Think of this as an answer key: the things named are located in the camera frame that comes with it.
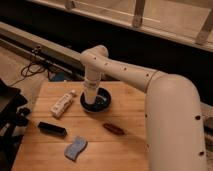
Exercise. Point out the dark blue ceramic bowl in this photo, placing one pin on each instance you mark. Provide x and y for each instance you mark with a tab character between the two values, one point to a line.
102	101

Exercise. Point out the black rectangular box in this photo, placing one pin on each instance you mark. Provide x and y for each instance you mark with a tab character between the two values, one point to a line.
52	129

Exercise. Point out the red-brown wrapped snack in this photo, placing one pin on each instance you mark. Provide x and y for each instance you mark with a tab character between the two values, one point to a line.
113	129

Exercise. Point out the blue sponge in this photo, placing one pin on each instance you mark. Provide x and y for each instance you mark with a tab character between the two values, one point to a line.
75	148

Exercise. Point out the blue object on floor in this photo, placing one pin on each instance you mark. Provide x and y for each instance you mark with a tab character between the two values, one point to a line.
59	77

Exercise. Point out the black equipment stand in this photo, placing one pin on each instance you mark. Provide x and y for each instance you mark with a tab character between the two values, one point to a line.
10	100

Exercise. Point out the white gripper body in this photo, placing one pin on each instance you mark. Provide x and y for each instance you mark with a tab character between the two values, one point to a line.
91	85

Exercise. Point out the white tube bottle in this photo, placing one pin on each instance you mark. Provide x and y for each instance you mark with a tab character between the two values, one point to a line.
62	104

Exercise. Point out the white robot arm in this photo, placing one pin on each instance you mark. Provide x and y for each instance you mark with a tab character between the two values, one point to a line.
173	116

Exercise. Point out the wooden board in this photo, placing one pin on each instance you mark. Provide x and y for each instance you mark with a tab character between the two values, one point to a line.
105	151

